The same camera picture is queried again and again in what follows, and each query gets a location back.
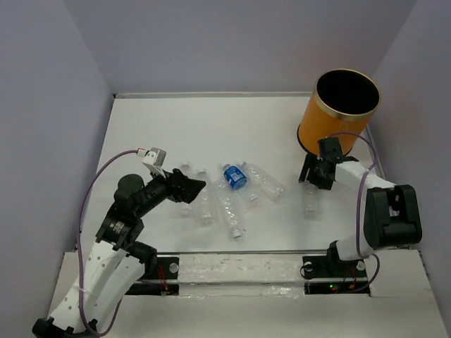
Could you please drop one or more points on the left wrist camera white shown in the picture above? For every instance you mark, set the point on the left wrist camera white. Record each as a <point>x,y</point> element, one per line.
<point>153,160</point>

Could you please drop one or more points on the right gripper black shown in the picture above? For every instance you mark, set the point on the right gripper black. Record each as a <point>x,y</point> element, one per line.
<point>309,163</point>

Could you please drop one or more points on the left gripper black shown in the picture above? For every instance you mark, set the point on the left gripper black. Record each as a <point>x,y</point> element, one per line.
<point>180,186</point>

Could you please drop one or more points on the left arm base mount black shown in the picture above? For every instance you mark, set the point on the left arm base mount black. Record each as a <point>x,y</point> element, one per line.
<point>160,279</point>

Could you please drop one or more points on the metal rail back edge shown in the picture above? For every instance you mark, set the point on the metal rail back edge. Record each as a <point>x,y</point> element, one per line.
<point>176,95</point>

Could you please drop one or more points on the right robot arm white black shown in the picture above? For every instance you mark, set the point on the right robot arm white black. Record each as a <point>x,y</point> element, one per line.
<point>387,214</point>

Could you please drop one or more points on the orange cylindrical bin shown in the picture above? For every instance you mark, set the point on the orange cylindrical bin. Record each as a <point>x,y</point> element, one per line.
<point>343,102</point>

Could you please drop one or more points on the clear bottle white cap centre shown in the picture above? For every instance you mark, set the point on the clear bottle white cap centre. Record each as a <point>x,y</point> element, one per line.
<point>228,209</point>

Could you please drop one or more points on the blue label bottle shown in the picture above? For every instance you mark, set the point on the blue label bottle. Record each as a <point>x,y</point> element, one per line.
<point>234,176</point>

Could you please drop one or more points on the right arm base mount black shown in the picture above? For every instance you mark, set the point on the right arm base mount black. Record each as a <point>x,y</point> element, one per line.
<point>321,277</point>

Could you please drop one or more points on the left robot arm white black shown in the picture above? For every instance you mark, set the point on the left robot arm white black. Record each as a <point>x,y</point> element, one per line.
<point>117,259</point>

